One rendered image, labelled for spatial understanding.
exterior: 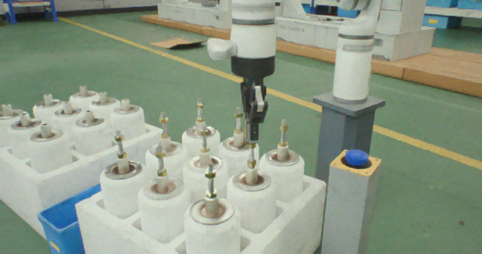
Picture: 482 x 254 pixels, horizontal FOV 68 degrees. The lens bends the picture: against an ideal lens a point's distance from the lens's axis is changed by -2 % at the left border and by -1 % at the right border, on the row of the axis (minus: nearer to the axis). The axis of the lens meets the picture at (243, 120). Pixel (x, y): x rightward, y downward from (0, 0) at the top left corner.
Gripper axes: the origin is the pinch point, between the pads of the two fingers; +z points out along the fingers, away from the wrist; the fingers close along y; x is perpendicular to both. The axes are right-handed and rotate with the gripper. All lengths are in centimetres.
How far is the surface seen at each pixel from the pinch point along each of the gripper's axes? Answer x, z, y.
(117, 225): 26.0, 17.6, 0.1
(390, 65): -125, 29, 153
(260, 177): -1.7, 10.4, 0.7
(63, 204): 42, 24, 20
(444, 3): -325, 6, 363
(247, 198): 1.8, 11.4, -4.4
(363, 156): -17.8, 2.7, -8.4
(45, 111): 53, 11, 51
